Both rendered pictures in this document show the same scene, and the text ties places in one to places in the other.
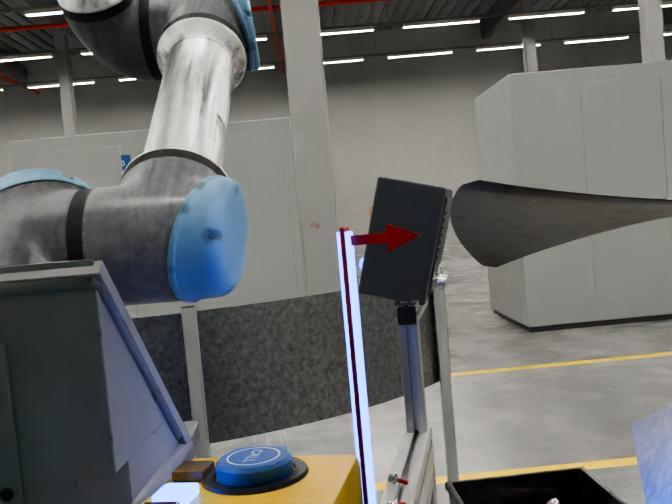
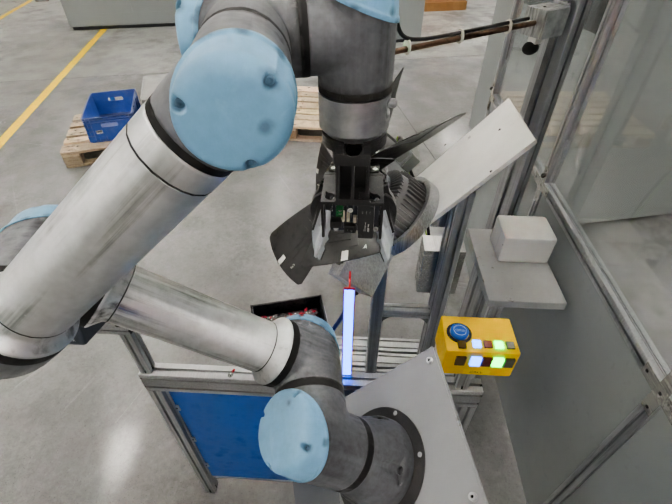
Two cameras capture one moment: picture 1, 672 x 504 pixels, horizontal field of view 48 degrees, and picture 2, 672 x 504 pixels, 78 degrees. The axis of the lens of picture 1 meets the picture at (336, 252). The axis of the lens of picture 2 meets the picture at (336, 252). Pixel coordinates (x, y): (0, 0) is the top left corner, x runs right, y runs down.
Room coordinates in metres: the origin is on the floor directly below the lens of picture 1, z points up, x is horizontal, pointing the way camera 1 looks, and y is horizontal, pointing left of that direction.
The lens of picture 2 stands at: (0.75, 0.58, 1.83)
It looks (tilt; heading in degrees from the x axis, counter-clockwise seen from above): 42 degrees down; 262
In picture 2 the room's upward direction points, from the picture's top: straight up
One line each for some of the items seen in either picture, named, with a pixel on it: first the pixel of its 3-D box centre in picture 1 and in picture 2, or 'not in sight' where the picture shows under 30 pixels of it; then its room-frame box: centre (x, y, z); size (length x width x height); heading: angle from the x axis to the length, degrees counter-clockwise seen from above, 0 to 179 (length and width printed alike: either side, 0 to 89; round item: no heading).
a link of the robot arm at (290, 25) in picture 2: not in sight; (245, 41); (0.77, 0.18, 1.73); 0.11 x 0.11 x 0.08; 88
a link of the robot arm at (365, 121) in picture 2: not in sight; (357, 110); (0.66, 0.16, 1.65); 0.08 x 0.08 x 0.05
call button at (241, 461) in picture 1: (254, 469); (459, 332); (0.39, 0.05, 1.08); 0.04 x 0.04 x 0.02
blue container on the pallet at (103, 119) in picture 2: not in sight; (114, 114); (2.22, -3.27, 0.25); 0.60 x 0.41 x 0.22; 99
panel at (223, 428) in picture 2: not in sight; (314, 444); (0.73, -0.02, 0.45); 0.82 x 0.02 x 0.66; 169
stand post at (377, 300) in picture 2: not in sight; (374, 326); (0.44, -0.46, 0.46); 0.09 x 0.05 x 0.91; 79
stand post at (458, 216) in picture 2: not in sight; (435, 309); (0.21, -0.42, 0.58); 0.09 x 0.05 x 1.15; 79
